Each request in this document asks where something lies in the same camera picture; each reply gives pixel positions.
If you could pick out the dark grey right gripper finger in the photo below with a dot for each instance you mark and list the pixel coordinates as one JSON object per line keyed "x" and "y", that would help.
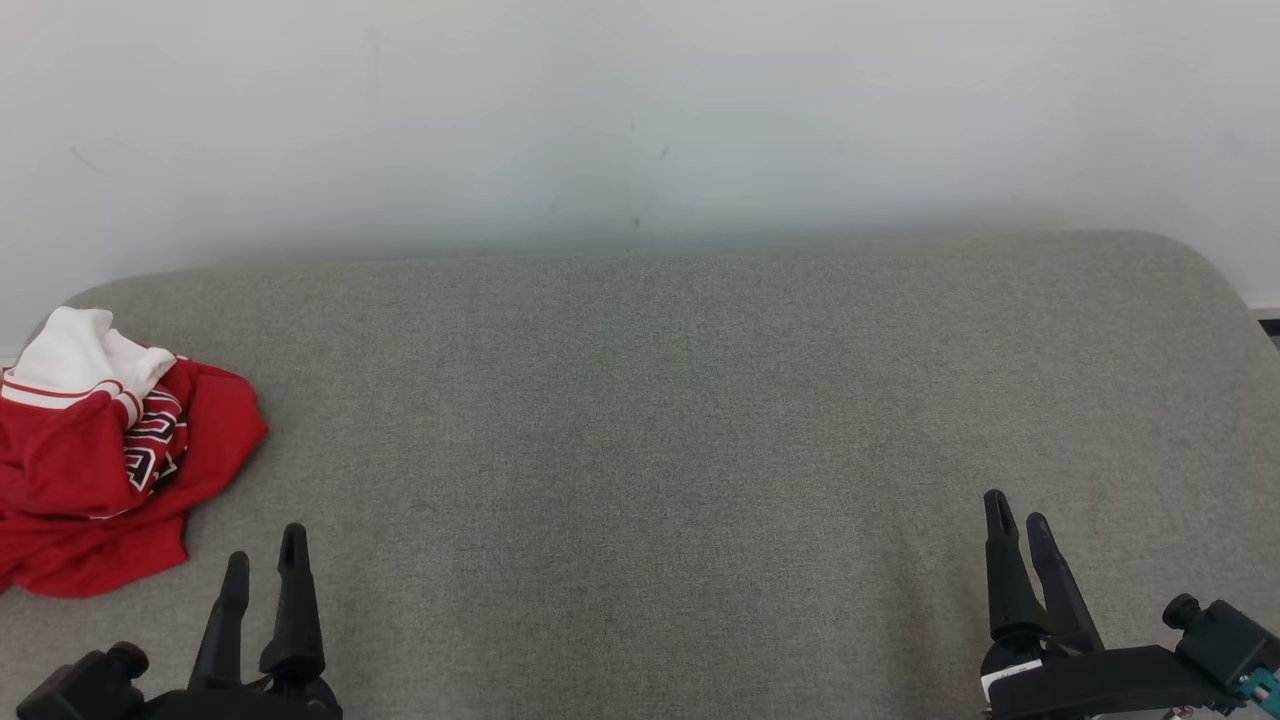
{"x": 1008, "y": 580}
{"x": 1068, "y": 605}

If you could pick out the white skirting board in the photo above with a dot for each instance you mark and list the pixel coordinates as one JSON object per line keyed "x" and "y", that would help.
{"x": 1266, "y": 304}

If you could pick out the red basketball jersey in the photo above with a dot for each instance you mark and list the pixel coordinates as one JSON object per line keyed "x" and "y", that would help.
{"x": 215, "y": 425}

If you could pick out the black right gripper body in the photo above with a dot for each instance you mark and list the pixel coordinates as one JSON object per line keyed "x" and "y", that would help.
{"x": 1090, "y": 685}

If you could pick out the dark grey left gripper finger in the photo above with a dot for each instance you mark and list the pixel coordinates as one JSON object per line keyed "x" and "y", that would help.
{"x": 295, "y": 610}
{"x": 222, "y": 630}

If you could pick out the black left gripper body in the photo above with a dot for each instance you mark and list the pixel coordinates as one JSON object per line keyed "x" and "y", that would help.
{"x": 250, "y": 703}

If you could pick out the red and white shorts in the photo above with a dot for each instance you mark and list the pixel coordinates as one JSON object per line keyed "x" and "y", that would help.
{"x": 70, "y": 350}

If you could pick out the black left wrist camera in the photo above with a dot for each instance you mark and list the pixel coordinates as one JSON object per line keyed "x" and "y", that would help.
{"x": 85, "y": 685}

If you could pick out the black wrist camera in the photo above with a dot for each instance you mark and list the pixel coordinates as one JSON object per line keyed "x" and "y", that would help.
{"x": 1225, "y": 640}
{"x": 85, "y": 685}

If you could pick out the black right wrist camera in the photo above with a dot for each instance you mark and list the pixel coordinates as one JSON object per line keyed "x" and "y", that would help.
{"x": 1225, "y": 640}

